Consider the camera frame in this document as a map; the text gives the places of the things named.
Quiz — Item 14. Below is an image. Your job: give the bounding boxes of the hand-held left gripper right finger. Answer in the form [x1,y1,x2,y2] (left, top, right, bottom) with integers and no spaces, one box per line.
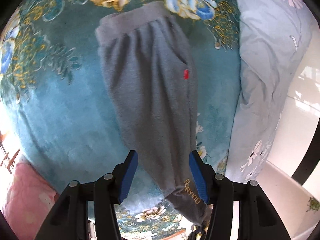
[189,150,292,240]

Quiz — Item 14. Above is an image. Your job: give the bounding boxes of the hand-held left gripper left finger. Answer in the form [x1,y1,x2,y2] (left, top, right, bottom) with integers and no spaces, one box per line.
[35,150,139,240]

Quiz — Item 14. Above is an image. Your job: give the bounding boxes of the grey pants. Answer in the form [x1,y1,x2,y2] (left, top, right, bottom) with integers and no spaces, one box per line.
[95,1,213,230]

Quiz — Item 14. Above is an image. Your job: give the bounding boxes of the teal floral blanket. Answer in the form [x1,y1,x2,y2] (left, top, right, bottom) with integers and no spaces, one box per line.
[0,0,242,240]

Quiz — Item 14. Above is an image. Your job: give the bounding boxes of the pink pillow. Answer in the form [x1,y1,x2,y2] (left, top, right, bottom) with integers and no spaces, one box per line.
[4,155,60,240]

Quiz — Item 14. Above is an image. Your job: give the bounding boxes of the wooden stand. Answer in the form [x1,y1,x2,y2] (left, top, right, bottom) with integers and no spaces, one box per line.
[0,149,21,174]

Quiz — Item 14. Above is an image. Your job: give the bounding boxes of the white glossy wardrobe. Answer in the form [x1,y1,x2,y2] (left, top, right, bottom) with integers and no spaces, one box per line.
[267,12,320,178]

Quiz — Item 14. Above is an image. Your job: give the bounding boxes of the light blue floral quilt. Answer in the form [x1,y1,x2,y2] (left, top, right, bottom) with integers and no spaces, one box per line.
[225,0,313,183]

